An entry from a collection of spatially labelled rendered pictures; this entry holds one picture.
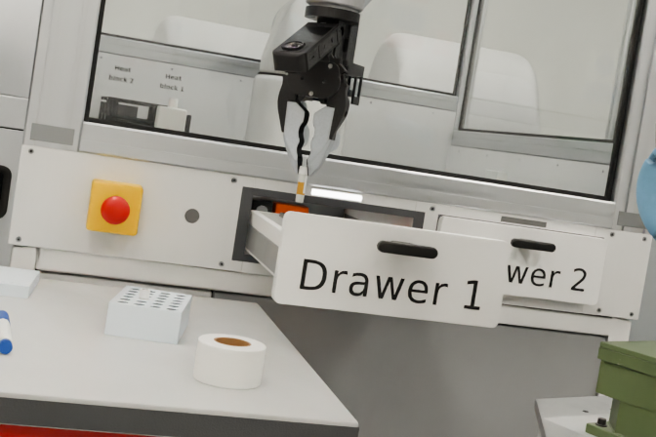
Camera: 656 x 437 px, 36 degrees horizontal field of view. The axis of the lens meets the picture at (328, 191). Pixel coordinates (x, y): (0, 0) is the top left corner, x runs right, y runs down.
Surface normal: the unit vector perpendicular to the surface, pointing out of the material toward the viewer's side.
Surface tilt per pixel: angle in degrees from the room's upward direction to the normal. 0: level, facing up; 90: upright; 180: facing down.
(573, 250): 90
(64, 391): 0
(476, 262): 90
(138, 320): 90
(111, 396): 0
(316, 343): 90
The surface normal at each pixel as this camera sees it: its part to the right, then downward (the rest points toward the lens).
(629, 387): -0.80, -0.09
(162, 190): 0.23, 0.09
